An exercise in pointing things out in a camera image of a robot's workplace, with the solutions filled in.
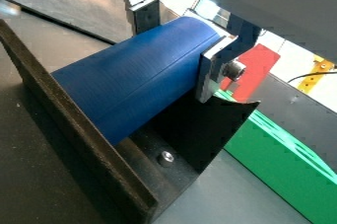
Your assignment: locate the black cable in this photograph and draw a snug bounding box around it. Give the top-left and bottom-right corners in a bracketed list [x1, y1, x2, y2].
[286, 70, 337, 84]

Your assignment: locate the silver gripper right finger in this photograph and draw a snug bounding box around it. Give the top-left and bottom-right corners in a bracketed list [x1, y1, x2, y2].
[185, 9, 261, 103]

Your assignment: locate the red arch block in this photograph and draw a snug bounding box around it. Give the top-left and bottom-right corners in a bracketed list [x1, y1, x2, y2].
[220, 43, 281, 102]

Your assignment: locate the green shape sorter block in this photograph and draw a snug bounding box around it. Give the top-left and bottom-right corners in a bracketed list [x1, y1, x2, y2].
[214, 89, 337, 224]

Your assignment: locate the blue oval cylinder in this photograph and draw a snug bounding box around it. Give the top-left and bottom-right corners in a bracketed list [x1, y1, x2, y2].
[53, 17, 220, 145]

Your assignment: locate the black cradle fixture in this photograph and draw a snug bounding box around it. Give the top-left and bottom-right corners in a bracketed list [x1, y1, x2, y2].
[0, 21, 257, 224]

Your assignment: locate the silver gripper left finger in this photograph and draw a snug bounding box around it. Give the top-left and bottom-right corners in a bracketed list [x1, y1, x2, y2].
[124, 0, 161, 35]

